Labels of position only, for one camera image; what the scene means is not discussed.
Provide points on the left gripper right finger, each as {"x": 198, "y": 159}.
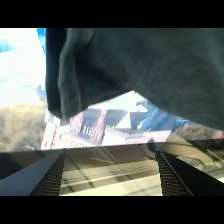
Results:
{"x": 186, "y": 180}

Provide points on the dark green garment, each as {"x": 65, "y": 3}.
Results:
{"x": 143, "y": 63}

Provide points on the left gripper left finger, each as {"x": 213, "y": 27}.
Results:
{"x": 40, "y": 176}

